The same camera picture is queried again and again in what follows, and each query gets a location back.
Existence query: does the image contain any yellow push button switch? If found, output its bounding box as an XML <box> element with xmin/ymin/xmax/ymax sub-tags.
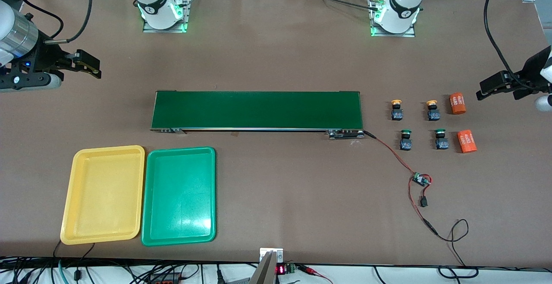
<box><xmin>390</xmin><ymin>99</ymin><xmax>405</xmax><ymax>121</ymax></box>
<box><xmin>426</xmin><ymin>99</ymin><xmax>441</xmax><ymax>121</ymax></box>

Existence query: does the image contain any small green circuit board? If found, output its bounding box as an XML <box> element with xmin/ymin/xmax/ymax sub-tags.
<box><xmin>411</xmin><ymin>172</ymin><xmax>432</xmax><ymax>187</ymax></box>

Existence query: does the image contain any yellow plastic tray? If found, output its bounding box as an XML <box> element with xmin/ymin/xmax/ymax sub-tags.
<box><xmin>60</xmin><ymin>145</ymin><xmax>146</xmax><ymax>246</ymax></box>

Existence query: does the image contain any green conveyor belt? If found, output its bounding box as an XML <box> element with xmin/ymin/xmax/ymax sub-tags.
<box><xmin>150</xmin><ymin>90</ymin><xmax>365</xmax><ymax>140</ymax></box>

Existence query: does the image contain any green plastic tray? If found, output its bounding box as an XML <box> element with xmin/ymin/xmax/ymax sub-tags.
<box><xmin>141</xmin><ymin>146</ymin><xmax>216</xmax><ymax>247</ymax></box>

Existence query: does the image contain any black red power strip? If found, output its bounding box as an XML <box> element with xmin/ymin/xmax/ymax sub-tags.
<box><xmin>146</xmin><ymin>273</ymin><xmax>182</xmax><ymax>284</ymax></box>

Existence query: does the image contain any red clip lead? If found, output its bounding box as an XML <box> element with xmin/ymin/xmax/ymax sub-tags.
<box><xmin>298</xmin><ymin>264</ymin><xmax>333</xmax><ymax>284</ymax></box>

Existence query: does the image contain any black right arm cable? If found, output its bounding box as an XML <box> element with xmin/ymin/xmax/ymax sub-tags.
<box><xmin>15</xmin><ymin>0</ymin><xmax>93</xmax><ymax>44</ymax></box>

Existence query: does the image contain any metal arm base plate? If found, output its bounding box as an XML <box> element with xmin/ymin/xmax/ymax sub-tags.
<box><xmin>142</xmin><ymin>0</ymin><xmax>193</xmax><ymax>33</ymax></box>
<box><xmin>370</xmin><ymin>0</ymin><xmax>417</xmax><ymax>38</ymax></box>

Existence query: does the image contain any red black power wire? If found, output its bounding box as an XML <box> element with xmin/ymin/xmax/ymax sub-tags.
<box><xmin>364</xmin><ymin>130</ymin><xmax>479</xmax><ymax>278</ymax></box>

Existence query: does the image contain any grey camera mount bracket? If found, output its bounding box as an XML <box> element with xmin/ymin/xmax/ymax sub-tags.
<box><xmin>249</xmin><ymin>247</ymin><xmax>284</xmax><ymax>284</ymax></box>

